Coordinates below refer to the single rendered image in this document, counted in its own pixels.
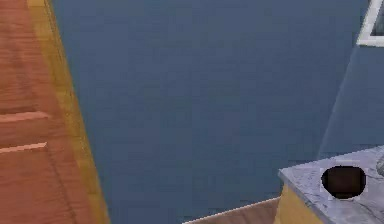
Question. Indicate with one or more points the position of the brown wooden room door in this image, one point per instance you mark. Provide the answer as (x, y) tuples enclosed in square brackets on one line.
[(30, 100)]

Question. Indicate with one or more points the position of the dark brown round bowl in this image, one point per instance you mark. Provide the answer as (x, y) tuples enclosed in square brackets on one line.
[(343, 181)]

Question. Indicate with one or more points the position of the grey round metal object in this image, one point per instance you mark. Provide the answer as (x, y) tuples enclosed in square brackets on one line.
[(381, 165)]

